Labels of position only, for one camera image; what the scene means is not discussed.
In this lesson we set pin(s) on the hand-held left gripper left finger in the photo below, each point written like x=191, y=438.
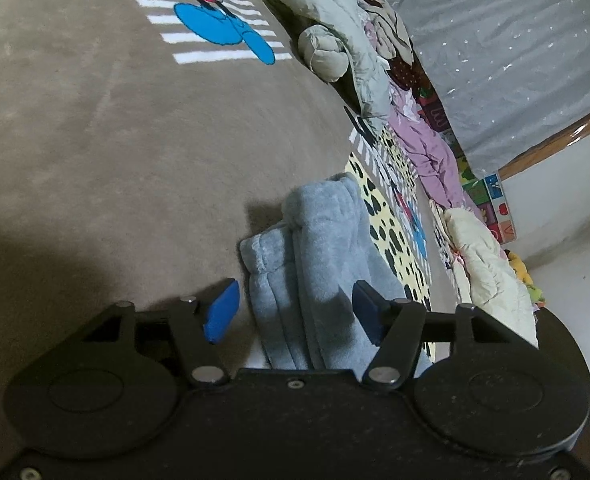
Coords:
x=222, y=310

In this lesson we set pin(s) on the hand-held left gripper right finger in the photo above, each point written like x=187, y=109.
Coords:
x=368, y=310

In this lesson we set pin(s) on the blue-grey fleece pants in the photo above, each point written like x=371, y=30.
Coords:
x=325, y=260

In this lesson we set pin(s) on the cream fleece garment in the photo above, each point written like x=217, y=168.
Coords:
x=485, y=270

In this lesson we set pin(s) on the yellow plush toy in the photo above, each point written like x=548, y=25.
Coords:
x=522, y=272

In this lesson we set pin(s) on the purple garment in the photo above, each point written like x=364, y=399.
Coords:
x=425, y=155

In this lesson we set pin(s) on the colourful foam play mat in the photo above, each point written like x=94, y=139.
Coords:
x=480, y=185

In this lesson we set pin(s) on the brown cartoon printed blanket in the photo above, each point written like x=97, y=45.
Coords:
x=125, y=135

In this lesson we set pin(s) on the brown dotted printed cloth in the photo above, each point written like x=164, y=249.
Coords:
x=397, y=55

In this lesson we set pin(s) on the sage green puffer jacket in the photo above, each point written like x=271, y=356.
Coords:
x=335, y=25

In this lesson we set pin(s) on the grey starry bed cover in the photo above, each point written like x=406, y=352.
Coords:
x=505, y=50

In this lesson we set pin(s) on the wooden frame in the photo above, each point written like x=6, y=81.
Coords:
x=560, y=142

